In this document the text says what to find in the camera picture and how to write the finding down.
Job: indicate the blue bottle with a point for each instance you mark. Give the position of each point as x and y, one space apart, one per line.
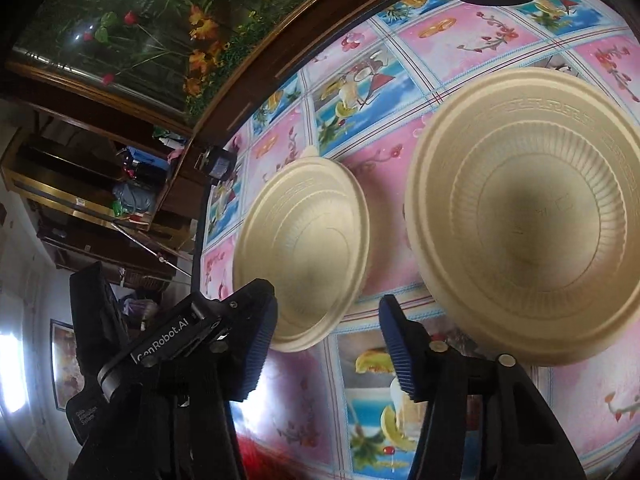
147 157

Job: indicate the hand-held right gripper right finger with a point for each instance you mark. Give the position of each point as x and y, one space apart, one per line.
400 350

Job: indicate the dark wooden counter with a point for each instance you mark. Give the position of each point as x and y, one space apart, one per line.
280 55

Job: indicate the grey water jug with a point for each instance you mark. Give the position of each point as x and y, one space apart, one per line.
132 197

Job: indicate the beige plastic bowl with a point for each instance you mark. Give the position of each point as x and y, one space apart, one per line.
300 250
525 210

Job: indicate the framed wall picture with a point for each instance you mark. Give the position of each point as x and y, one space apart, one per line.
62 360

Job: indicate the small black device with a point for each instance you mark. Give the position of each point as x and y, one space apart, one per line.
219 162

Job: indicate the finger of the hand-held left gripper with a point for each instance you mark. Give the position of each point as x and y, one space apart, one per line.
247 302

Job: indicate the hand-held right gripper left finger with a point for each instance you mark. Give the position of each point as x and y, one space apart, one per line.
255 360

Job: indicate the gold framed display cabinet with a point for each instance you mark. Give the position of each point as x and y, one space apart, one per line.
75 190

